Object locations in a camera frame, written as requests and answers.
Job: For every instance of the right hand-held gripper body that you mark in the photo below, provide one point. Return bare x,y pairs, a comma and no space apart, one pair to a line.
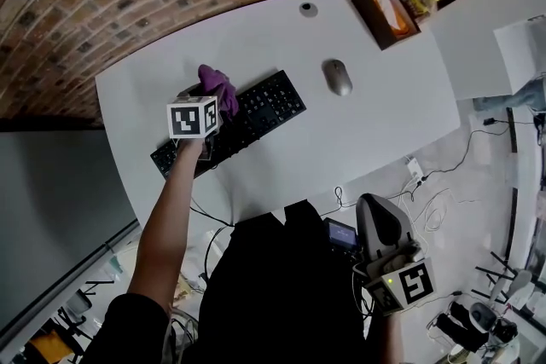
384,243

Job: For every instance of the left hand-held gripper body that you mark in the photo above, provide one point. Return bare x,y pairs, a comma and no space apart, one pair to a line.
184,119

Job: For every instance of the purple cloth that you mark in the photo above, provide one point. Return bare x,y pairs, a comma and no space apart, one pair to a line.
218,86

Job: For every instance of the black keyboard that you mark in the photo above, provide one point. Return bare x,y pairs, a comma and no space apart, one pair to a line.
264,111

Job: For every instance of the person's left forearm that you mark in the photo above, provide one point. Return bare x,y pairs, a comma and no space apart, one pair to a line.
164,217

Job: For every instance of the small black screen device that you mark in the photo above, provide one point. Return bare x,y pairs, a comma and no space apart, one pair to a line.
341,235

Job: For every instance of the white power strip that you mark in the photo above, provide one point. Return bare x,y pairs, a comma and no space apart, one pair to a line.
414,169

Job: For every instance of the person's black clothing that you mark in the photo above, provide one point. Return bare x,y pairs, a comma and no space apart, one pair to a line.
273,294

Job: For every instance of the grey round desk grommet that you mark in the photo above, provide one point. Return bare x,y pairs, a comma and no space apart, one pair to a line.
308,9

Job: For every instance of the grey computer mouse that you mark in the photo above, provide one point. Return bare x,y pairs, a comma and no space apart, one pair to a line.
337,76

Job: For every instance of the black power adapter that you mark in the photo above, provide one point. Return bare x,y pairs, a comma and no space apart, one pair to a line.
489,122

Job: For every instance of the brown tissue box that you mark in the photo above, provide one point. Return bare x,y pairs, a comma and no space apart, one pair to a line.
384,19

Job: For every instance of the yellow snack packet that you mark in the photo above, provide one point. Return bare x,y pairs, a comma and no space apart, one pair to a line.
420,3

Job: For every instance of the yellow bag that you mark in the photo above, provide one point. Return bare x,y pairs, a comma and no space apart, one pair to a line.
49,347

